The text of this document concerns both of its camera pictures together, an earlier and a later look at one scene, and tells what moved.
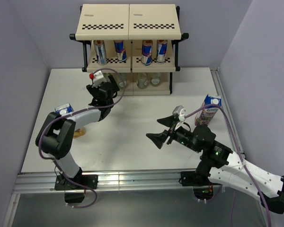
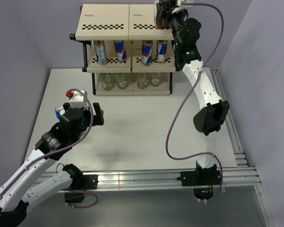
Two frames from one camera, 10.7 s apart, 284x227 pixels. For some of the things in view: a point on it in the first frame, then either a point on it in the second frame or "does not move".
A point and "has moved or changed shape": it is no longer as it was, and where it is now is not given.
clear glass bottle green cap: x=142 y=80 does not move
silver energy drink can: x=121 y=52 does not move
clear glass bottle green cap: x=155 y=79 does not move
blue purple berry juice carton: x=204 y=116 has moved or changed shape
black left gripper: x=93 y=91 to x=98 y=117
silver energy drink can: x=101 y=52 does not move
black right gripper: x=158 y=138 to x=162 y=12
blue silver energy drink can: x=161 y=50 does not move
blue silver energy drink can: x=146 y=56 does not move
